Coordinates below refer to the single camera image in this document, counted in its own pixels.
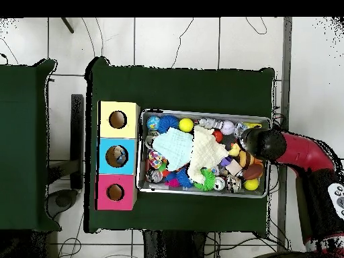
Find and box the mint green cloth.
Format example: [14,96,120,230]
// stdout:
[151,126,195,173]

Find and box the pale yellow cloth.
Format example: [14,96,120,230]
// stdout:
[187,125,230,185]

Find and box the small clear plastic bottle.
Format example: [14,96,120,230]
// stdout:
[234,122,249,138]

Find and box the clear mesh bin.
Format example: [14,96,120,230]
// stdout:
[136,110,272,199]

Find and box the wooden box with three holes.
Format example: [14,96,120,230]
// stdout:
[95,99,142,212]

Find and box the blue spiky ball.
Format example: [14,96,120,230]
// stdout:
[158,114,181,134]

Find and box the multicoloured toy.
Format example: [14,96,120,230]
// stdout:
[148,150,165,170]

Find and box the blue globe ball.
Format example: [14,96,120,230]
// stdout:
[146,115,161,132]

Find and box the silver and black can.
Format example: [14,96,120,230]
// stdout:
[148,169,165,184]

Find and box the blue fuzzy toy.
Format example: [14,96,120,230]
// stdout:
[176,167,194,189]

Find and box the pink fuzzy toy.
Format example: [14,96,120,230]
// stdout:
[163,171,181,189]

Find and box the silver robot toy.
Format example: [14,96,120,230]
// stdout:
[198,118,224,130]

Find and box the green fuzzy toy with eyes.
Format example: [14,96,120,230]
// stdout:
[193,169,218,193]

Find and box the white baseball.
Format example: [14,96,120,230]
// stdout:
[221,120,237,136]

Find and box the yellow duck toy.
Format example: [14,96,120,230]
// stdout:
[228,142,243,158]

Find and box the tan wooden cube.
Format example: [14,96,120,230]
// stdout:
[225,161,244,177]

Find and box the crushed silver can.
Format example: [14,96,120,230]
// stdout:
[226,175,243,194]

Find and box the toy hamburger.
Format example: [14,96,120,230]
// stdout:
[239,150,256,169]

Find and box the brown toy football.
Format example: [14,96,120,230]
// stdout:
[242,163,265,181]

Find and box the small yellow ball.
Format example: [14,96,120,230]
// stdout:
[244,177,259,192]

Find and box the dark green side table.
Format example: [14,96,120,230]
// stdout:
[0,58,61,233]

